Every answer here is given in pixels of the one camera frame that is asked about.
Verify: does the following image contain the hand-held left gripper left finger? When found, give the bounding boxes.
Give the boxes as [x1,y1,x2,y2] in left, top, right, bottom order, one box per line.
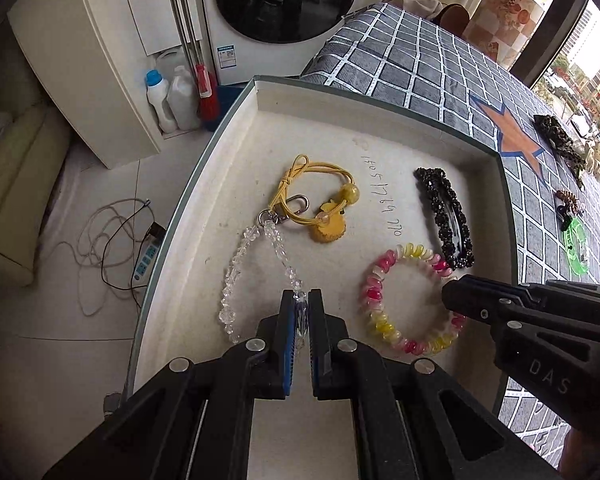
[42,290,301,480]

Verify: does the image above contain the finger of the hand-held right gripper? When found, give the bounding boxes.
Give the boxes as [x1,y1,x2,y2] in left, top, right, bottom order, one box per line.
[520,280,600,326]
[441,276,600,342]

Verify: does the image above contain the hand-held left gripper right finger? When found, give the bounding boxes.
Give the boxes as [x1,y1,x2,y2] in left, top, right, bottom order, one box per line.
[307,289,561,480]

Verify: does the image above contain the green plastic bangle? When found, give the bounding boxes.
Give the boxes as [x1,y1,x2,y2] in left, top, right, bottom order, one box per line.
[562,216,591,278]

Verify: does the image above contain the pink yellow spiral hair tie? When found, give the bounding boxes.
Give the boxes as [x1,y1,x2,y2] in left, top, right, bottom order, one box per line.
[364,243,467,357]

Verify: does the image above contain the clear crystal bead keychain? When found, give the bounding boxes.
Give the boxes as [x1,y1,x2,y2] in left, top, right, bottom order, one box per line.
[220,210,311,347]

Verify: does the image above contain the white shallow tray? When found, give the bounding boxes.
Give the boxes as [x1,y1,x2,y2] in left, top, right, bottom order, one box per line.
[125,76,511,480]

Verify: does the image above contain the black beaded hair clip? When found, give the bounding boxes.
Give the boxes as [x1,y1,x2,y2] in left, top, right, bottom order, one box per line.
[414,166,476,268]

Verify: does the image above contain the leopard print scrunchie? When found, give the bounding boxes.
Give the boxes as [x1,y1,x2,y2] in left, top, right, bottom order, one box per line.
[532,114,588,188]

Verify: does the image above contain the grey checked tablecloth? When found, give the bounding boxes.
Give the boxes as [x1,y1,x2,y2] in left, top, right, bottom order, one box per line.
[300,2,600,461]

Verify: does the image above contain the blue dustpan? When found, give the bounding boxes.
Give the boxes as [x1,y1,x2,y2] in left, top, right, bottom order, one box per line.
[214,85,247,133]

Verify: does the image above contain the translucent plastic jug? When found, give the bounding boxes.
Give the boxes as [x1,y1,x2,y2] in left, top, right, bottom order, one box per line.
[167,65,202,131]

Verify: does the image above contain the white detergent bottle blue cap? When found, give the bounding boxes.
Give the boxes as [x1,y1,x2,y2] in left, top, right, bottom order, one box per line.
[146,70,179,135]

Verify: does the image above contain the dark brown chair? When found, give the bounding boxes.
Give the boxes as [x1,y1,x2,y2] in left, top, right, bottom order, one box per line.
[439,4,472,37]

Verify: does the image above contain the floral printed box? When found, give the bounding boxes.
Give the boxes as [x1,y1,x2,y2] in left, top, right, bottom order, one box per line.
[462,0,546,62]

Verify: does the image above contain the white washing machine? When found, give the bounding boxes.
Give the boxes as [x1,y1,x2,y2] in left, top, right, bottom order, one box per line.
[200,0,376,87]

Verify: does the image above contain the white cloth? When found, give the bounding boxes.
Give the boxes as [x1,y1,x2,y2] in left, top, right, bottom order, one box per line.
[389,0,445,20]

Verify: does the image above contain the cream sofa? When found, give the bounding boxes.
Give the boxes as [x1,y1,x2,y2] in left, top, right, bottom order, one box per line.
[0,105,72,289]

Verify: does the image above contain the white cabinet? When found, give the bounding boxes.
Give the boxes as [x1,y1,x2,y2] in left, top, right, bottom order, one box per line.
[7,0,221,170]

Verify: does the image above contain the brown spiral hair tie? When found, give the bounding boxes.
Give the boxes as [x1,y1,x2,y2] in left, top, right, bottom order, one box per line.
[555,189,584,216]

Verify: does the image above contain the yellow hair tie with charm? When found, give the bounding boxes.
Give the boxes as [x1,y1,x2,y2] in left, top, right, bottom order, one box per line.
[267,155,361,247]

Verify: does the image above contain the power strip with cables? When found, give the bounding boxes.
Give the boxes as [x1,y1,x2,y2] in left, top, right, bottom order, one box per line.
[55,199,152,317]

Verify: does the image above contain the dark window frame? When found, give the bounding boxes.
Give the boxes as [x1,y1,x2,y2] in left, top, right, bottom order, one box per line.
[509,0,600,88]

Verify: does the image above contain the red handled mop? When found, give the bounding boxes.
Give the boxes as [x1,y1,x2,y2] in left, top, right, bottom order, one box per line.
[135,0,221,122]

